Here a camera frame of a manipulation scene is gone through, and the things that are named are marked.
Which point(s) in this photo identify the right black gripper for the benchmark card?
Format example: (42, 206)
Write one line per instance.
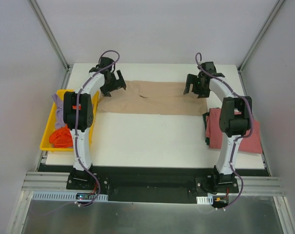
(194, 84)

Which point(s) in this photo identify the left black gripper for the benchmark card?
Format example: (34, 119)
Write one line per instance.
(113, 84)

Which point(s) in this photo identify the beige t shirt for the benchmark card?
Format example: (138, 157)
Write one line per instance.
(156, 98)

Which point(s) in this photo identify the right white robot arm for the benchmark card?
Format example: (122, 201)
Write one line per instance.
(235, 123)

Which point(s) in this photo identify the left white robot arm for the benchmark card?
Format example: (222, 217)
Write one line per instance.
(78, 115)

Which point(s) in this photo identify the dark green folded shirt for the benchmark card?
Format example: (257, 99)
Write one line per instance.
(205, 119)

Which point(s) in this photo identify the lilac t shirt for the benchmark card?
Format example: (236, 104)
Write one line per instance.
(59, 111)

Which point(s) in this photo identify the orange t shirt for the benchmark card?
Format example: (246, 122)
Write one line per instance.
(61, 138)

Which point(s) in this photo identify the folded red t shirt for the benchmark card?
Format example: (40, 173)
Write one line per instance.
(251, 144)

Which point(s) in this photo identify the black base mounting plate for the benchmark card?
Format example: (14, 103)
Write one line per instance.
(141, 184)

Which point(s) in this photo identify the left aluminium frame post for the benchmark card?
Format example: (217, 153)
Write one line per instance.
(49, 34)

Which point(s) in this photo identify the aluminium frame post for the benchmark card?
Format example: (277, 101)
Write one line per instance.
(261, 34)
(49, 34)

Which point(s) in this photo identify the right aluminium frame post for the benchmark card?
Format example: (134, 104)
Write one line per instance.
(261, 34)

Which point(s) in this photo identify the right white cable duct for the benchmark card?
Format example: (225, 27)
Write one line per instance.
(205, 200)

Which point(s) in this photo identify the white cable duct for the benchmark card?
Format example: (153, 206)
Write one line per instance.
(68, 196)
(205, 200)

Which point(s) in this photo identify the front aluminium rail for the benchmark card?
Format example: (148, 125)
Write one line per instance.
(253, 185)

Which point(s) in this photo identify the left white cable duct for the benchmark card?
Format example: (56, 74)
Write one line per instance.
(68, 196)

